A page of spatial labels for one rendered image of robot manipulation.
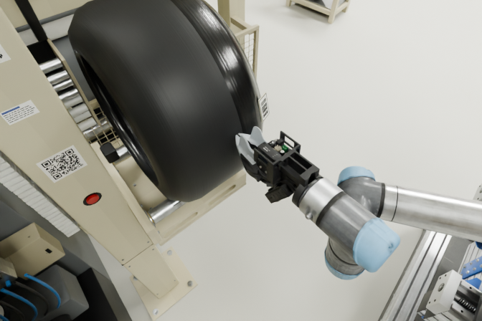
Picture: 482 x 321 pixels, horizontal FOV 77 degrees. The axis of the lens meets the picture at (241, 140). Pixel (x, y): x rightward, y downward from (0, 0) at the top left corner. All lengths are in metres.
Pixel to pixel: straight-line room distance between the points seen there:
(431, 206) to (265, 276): 1.27
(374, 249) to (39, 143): 0.61
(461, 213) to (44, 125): 0.78
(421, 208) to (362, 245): 0.20
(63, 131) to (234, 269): 1.34
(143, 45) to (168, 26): 0.07
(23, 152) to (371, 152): 2.09
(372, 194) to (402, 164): 1.74
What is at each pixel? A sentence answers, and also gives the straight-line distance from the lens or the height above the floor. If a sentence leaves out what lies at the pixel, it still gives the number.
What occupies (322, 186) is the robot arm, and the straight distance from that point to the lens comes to 0.53.
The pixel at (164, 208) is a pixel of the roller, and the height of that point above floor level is 0.92.
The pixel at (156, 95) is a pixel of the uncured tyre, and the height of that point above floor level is 1.37.
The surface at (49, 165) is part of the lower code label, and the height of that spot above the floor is 1.24.
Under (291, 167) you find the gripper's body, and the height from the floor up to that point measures 1.30.
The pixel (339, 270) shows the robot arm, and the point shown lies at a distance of 0.62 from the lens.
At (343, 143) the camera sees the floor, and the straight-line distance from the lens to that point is 2.34.
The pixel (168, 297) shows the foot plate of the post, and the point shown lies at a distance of 1.82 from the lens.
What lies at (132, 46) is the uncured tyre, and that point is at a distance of 0.61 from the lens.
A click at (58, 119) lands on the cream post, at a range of 0.67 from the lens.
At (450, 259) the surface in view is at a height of 0.21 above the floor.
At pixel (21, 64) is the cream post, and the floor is 1.46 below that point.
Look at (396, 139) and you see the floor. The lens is 2.52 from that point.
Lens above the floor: 1.76
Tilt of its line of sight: 52 degrees down
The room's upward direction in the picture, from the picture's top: straight up
